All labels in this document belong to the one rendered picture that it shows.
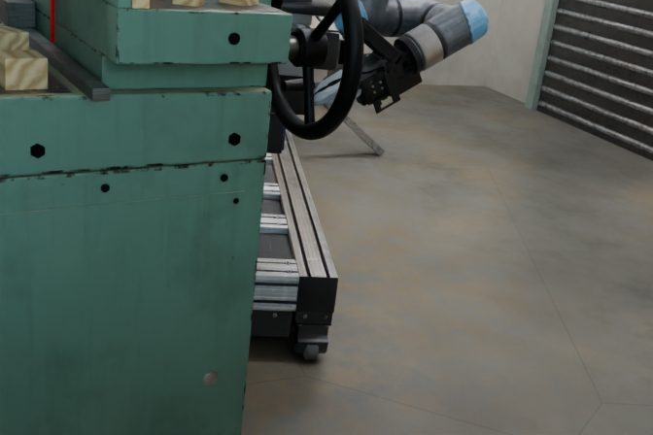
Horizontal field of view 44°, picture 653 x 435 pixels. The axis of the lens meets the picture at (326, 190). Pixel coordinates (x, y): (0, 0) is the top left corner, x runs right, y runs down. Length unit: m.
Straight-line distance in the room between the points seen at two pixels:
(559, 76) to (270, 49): 3.96
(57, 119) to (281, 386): 1.08
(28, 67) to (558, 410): 1.44
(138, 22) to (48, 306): 0.35
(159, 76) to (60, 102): 0.12
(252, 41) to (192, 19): 0.08
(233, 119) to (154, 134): 0.10
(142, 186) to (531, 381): 1.31
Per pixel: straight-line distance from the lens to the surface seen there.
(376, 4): 1.49
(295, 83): 1.38
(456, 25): 1.48
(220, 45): 0.94
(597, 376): 2.17
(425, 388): 1.94
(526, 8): 5.21
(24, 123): 0.92
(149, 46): 0.91
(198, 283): 1.06
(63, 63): 1.01
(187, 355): 1.11
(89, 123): 0.94
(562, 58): 4.86
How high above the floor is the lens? 1.03
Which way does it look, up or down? 20 degrees down
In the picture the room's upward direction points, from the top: 7 degrees clockwise
